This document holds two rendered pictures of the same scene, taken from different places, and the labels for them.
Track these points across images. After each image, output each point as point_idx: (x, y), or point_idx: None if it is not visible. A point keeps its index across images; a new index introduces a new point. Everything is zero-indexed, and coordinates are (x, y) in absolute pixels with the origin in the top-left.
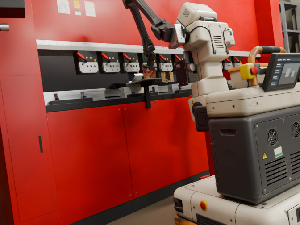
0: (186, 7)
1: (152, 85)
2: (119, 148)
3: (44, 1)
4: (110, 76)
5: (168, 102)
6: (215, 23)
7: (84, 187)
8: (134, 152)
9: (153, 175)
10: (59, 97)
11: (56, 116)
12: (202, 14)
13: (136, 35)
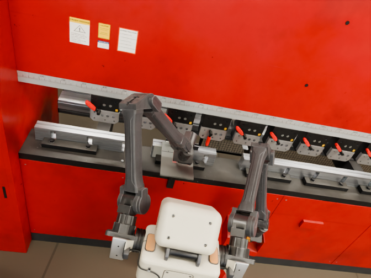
0: (159, 218)
1: (205, 154)
2: (111, 206)
3: (48, 23)
4: None
5: (209, 188)
6: (183, 271)
7: (61, 219)
8: None
9: None
10: (58, 136)
11: (37, 165)
12: (173, 247)
13: (206, 90)
